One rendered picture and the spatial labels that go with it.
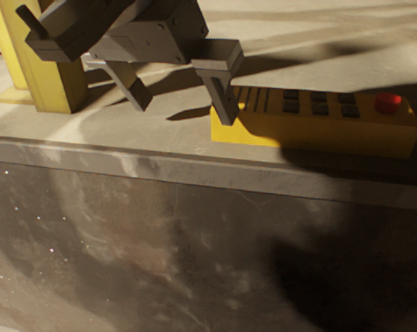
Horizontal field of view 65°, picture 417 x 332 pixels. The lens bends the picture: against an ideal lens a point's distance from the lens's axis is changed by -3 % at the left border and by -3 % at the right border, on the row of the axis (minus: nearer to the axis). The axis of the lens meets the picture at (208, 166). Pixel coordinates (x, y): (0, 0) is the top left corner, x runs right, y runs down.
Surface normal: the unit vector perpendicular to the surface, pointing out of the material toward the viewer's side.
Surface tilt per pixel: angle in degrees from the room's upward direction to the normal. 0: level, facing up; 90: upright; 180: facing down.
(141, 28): 114
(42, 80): 90
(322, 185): 90
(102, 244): 90
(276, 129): 90
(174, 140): 0
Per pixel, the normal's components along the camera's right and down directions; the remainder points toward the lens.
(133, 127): -0.04, -0.79
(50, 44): -0.42, 0.83
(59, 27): -0.33, -0.53
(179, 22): 0.85, 0.21
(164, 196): -0.21, 0.61
